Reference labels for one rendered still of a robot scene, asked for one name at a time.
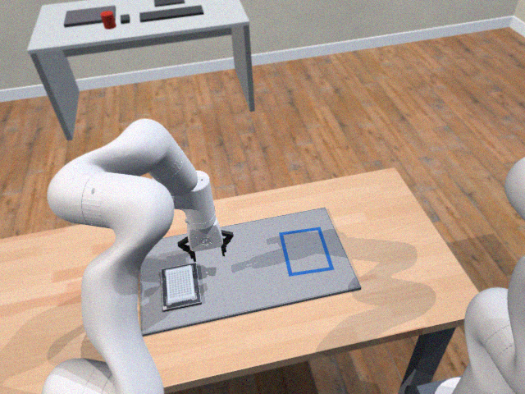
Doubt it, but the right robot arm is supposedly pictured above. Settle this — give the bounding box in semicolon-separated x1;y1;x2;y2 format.
435;157;525;394

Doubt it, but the blue tape rectangle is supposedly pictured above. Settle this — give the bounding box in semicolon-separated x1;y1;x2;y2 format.
279;227;335;277

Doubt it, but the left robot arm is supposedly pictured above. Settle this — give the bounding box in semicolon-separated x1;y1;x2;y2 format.
42;119;216;394

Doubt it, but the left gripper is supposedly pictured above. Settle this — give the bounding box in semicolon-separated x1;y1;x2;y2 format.
177;217;234;262

